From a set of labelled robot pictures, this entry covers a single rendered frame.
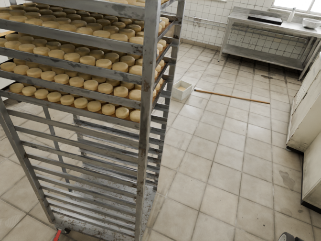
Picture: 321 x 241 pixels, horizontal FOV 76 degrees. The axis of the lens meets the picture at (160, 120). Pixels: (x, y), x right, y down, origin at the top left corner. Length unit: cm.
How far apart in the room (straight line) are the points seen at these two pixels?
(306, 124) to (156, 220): 178
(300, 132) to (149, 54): 228
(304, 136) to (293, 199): 71
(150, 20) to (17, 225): 174
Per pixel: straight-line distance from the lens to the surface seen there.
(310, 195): 223
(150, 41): 54
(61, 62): 73
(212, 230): 185
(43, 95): 93
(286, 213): 223
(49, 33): 72
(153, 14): 52
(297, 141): 272
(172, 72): 105
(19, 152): 118
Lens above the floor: 161
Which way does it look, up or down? 38 degrees down
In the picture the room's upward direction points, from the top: 7 degrees clockwise
